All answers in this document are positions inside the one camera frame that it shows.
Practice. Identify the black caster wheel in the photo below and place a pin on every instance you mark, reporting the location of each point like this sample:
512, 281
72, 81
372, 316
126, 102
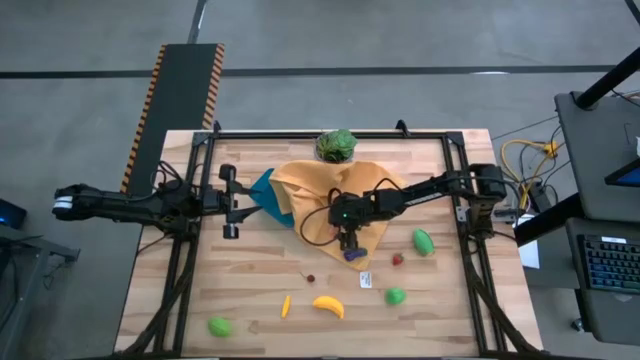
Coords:
578, 325

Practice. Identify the keyboard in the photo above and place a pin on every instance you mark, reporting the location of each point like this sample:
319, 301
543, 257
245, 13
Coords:
612, 265

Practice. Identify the potted succulent in patterned pot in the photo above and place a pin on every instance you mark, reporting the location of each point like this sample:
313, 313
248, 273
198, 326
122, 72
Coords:
336, 145

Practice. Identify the large yellow toy banana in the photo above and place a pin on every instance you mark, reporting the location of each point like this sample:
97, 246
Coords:
330, 303

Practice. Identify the long green toy fruit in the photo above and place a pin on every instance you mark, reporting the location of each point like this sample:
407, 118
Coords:
423, 242

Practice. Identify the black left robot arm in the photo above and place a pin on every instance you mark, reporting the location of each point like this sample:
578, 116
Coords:
125, 202

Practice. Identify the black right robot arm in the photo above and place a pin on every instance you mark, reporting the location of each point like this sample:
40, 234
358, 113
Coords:
430, 192

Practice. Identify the teal plastic tupperware container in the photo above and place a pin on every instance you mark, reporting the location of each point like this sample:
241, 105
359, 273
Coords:
267, 200

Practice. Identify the slim yellow toy vegetable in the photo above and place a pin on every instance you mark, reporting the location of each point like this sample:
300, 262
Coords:
285, 307

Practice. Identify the black ramp with hazard stripes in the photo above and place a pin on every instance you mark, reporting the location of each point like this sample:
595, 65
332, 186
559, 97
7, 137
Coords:
180, 85

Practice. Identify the grey cart top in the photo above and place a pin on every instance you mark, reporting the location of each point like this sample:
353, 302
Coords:
595, 150

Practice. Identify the brown toy cherry with stem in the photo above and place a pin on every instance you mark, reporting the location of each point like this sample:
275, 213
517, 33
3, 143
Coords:
310, 278

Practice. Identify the black metal pole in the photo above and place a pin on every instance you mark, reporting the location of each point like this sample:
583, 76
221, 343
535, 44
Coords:
545, 220
607, 80

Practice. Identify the light green toy fruit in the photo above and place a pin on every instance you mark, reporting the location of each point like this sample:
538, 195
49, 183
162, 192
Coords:
220, 327

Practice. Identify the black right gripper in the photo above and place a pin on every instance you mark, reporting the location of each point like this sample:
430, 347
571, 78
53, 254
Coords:
350, 207

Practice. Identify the round green toy lime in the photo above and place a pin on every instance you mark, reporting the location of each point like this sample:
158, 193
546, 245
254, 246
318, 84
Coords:
395, 296

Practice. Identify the black power brick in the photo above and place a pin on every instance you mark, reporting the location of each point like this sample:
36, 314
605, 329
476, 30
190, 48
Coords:
542, 197

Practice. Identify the purple toy eggplant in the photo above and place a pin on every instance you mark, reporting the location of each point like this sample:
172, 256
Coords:
356, 255

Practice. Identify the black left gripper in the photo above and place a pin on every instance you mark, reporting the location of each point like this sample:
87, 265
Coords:
227, 202

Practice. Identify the red toy strawberry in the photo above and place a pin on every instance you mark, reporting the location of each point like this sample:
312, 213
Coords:
397, 259

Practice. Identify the white printed card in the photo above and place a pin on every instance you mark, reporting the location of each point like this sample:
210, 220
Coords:
365, 280

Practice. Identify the yellow cloth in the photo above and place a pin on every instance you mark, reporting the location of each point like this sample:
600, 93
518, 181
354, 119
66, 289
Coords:
310, 190

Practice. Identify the black aluminium rig frame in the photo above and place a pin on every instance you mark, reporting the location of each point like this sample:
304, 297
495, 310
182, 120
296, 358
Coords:
450, 136

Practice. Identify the white paper sheet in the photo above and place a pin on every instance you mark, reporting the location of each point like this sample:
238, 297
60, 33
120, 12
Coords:
530, 255

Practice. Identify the tablet with blue screen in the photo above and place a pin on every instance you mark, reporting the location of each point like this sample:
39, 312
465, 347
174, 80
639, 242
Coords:
627, 176

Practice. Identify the blue-lit black device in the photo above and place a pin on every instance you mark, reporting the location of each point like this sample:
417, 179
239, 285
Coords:
10, 215

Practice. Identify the grey metal stand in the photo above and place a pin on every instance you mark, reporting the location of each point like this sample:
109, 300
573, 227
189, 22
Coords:
30, 245

